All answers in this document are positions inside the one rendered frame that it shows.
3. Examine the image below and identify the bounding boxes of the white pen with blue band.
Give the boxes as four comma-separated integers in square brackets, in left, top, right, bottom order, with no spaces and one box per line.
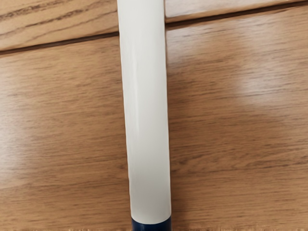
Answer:
[116,0,173,229]

